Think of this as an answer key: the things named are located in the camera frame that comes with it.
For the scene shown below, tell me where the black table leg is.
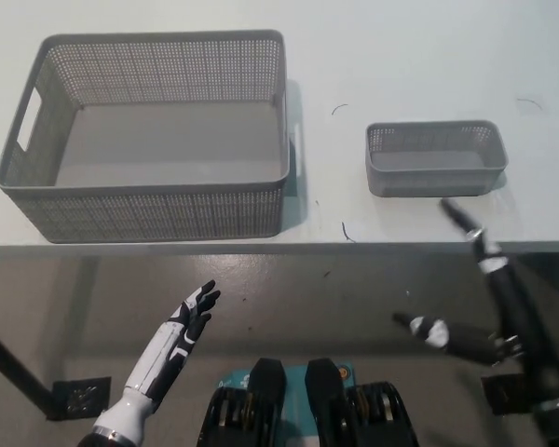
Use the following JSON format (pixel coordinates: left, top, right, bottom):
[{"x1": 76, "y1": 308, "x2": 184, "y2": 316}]
[{"x1": 0, "y1": 318, "x2": 60, "y2": 420}]

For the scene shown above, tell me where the small grey perforated basket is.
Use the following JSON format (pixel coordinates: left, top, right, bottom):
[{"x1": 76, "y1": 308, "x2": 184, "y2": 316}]
[{"x1": 365, "y1": 119, "x2": 509, "y2": 198}]

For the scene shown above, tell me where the black ribbed robot body block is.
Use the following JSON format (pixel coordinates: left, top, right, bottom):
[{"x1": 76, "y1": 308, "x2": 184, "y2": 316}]
[
  {"x1": 305, "y1": 357, "x2": 418, "y2": 447},
  {"x1": 195, "y1": 357, "x2": 288, "y2": 447}
]

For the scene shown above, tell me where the white and black left hand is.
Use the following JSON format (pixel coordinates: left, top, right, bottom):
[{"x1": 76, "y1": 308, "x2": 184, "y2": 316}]
[{"x1": 123, "y1": 280, "x2": 221, "y2": 413}]

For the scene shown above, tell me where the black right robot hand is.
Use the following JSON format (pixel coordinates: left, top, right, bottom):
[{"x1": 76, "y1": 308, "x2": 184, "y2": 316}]
[{"x1": 393, "y1": 197, "x2": 559, "y2": 407}]

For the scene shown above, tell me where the large grey perforated basket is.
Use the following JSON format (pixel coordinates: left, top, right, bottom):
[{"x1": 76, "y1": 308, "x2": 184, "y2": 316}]
[{"x1": 0, "y1": 30, "x2": 303, "y2": 244}]

